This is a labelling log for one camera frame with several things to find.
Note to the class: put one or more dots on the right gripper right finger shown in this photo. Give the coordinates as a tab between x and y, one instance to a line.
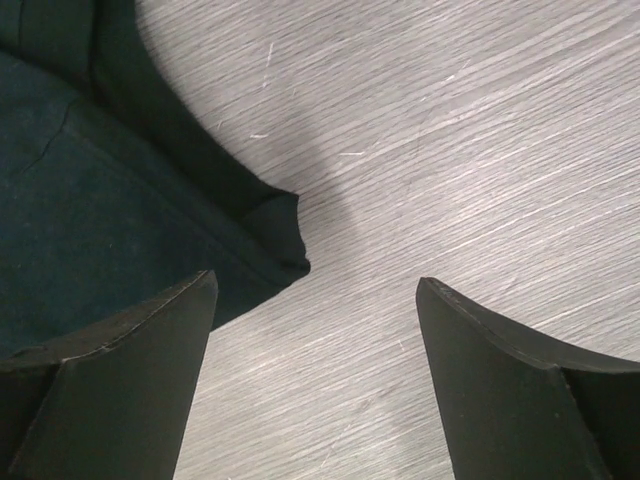
518	404

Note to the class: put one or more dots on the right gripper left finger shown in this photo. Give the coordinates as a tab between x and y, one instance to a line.
111	400

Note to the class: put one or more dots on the black t shirt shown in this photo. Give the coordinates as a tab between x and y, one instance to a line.
111	190

